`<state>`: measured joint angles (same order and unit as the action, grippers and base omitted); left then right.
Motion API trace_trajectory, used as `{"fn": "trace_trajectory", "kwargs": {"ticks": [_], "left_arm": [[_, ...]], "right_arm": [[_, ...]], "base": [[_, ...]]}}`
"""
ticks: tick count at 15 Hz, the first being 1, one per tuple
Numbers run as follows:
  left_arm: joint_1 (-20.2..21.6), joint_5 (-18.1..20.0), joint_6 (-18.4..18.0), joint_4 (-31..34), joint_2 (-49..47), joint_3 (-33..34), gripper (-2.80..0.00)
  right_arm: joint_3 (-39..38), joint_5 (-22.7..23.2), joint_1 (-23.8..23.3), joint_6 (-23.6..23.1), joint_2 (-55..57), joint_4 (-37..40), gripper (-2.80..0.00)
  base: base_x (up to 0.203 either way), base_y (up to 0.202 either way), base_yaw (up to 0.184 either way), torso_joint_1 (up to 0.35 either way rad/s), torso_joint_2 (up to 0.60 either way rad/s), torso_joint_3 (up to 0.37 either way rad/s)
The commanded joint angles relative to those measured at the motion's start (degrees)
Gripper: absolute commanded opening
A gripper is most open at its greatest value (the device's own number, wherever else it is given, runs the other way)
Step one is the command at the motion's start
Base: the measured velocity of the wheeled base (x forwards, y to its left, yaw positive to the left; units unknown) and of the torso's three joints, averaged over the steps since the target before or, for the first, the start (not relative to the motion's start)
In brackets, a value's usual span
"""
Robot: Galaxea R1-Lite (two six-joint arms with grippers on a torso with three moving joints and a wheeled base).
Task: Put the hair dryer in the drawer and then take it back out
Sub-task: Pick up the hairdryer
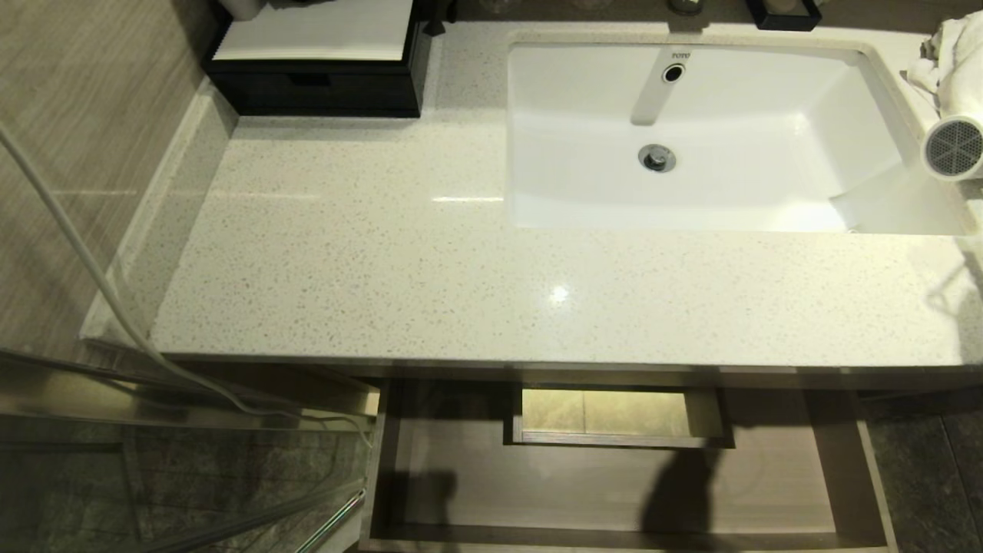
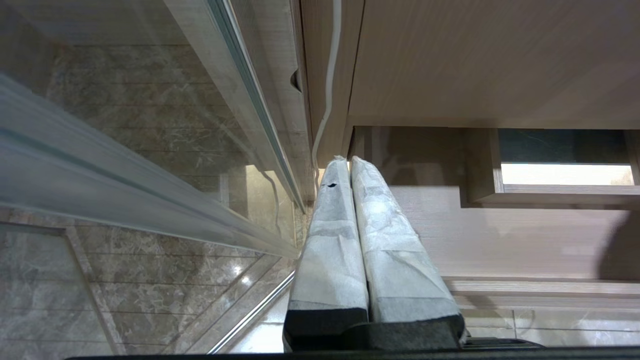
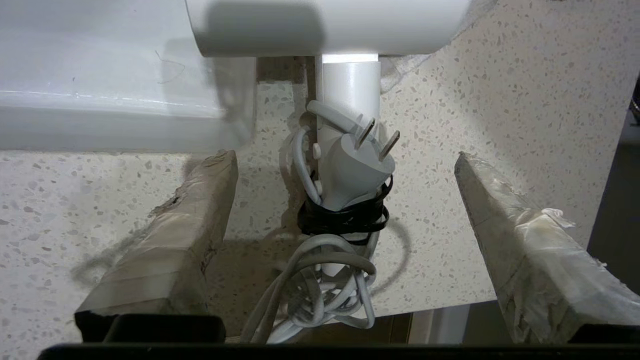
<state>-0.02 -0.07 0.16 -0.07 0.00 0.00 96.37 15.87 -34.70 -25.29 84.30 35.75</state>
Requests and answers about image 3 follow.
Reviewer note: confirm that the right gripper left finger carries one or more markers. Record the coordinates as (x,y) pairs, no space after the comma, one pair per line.
(165,255)

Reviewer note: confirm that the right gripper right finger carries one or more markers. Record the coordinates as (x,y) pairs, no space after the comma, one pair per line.
(530,260)

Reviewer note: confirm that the white hair dryer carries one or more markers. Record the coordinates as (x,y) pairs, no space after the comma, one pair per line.
(350,90)

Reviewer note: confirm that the white sink basin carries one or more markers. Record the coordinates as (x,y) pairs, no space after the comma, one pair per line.
(100,90)

